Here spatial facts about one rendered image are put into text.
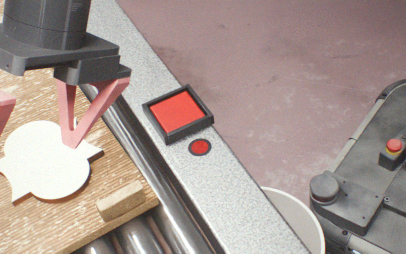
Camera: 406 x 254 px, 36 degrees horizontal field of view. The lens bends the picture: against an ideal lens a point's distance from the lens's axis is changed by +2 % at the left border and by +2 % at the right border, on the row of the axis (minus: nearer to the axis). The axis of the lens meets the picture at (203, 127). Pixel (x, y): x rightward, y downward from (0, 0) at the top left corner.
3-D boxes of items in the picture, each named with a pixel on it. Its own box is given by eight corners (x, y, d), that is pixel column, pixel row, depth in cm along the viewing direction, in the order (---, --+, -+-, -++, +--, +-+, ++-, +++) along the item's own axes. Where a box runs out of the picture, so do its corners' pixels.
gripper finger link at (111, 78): (-7, 142, 51) (8, 29, 47) (59, 126, 56) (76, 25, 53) (55, 177, 48) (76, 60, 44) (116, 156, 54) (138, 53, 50)
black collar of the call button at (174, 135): (190, 91, 91) (188, 83, 90) (214, 123, 86) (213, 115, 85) (143, 112, 89) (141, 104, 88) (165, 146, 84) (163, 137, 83)
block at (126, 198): (142, 191, 77) (138, 177, 75) (148, 201, 76) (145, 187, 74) (98, 214, 75) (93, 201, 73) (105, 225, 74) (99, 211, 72)
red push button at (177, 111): (187, 97, 90) (186, 89, 89) (207, 122, 86) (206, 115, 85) (150, 113, 89) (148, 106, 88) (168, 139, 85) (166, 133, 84)
